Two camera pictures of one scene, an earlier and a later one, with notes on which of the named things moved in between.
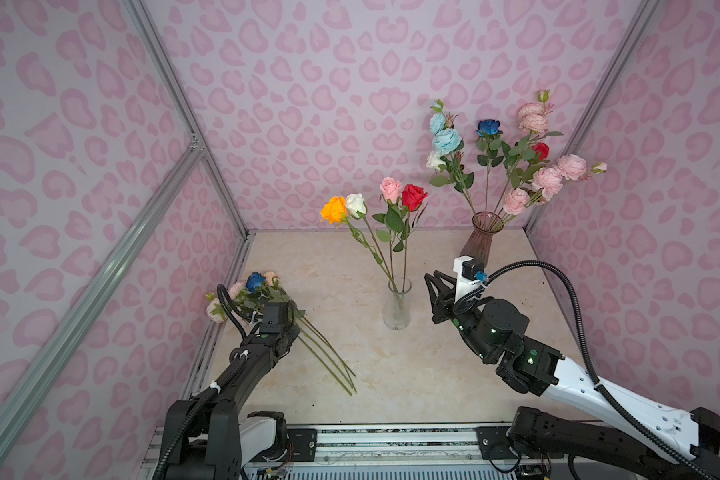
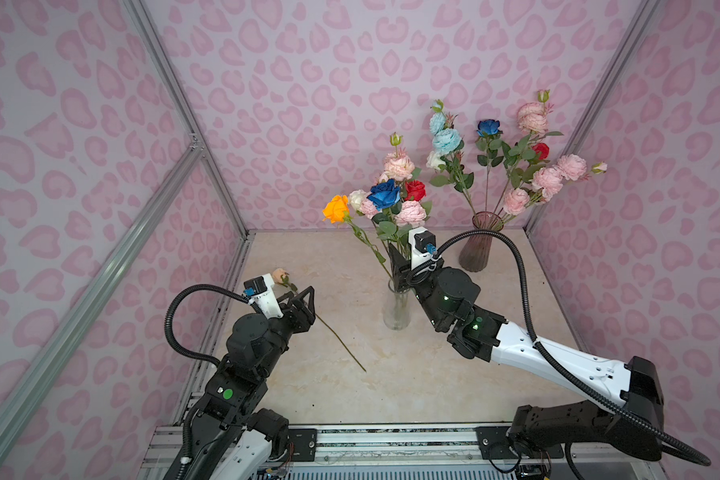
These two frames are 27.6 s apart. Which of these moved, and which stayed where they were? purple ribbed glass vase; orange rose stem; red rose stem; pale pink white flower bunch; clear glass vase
Moved: pale pink white flower bunch
Stayed: orange rose stem; purple ribbed glass vase; clear glass vase; red rose stem
